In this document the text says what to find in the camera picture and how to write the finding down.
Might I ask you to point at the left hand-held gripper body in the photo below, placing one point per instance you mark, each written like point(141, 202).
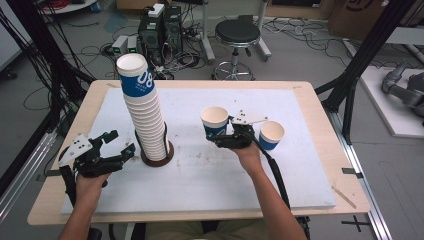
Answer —
point(90, 166)

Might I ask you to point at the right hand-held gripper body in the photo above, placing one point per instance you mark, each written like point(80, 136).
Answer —
point(240, 140)

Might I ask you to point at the blue white paper cup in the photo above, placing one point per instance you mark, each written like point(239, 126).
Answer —
point(271, 131)
point(214, 116)

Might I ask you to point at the stack of white paper cups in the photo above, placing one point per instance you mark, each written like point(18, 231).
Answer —
point(146, 116)

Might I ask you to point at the person's right hand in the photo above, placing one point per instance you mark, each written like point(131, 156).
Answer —
point(250, 160)

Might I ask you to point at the person's left hand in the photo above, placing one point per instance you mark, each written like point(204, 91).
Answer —
point(90, 190)

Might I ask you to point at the white foam mat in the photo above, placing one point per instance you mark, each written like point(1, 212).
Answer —
point(206, 180)

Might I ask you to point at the black round stool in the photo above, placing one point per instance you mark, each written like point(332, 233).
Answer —
point(237, 31)

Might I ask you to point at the person's khaki pants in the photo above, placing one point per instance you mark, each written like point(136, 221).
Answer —
point(173, 231)

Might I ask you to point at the grey power supply box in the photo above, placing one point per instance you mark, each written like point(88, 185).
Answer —
point(119, 45)
point(132, 44)

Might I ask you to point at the black computer tower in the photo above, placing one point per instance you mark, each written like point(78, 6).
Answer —
point(151, 40)
point(173, 30)

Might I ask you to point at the white box device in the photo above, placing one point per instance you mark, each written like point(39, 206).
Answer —
point(156, 10)

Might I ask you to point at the brown cardboard box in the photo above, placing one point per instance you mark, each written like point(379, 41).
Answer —
point(353, 20)

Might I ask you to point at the black metal frame post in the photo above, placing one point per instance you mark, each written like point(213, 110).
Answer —
point(363, 56)

